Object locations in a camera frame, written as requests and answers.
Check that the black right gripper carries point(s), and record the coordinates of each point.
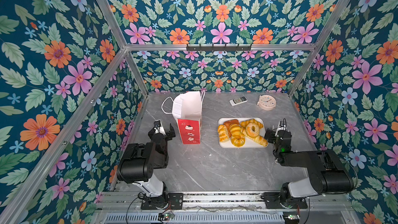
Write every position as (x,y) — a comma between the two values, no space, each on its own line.
(272,134)

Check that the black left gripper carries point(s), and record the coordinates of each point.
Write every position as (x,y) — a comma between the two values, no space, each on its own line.
(167,137)

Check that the long twisted fake bread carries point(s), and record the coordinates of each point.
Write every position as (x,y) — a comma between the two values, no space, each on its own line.
(259,140)

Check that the brown sesame fake bagel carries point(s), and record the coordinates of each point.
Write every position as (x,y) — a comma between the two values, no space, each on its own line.
(252,130)

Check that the yellow fake croissant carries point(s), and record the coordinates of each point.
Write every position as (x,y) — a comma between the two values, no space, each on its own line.
(247,122)

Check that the white and red paper bag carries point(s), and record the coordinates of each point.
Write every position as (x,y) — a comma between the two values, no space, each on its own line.
(187,112)

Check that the yellow ring fake bread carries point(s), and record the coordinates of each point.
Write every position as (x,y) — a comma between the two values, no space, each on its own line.
(238,140)

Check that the orange-brown fake pastry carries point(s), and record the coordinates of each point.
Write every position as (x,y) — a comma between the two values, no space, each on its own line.
(228,123)

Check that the pale yellow fake pastry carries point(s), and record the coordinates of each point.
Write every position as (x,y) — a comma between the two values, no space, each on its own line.
(223,133)

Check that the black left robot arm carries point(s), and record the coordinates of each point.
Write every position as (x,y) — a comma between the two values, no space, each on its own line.
(139,161)

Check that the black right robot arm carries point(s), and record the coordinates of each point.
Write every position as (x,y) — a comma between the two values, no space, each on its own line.
(326,173)

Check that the white rectangular tray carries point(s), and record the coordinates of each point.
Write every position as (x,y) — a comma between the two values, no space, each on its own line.
(249,143)

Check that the pink round alarm clock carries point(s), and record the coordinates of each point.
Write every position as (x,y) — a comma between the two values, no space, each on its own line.
(266,102)

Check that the white remote control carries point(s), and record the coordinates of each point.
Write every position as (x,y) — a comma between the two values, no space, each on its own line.
(238,101)

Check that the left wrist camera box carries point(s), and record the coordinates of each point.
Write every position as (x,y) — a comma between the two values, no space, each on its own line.
(158,127)

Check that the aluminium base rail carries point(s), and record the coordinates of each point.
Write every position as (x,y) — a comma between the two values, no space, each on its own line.
(254,201)

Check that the black wall hook bar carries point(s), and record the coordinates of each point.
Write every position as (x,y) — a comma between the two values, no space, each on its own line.
(221,47)

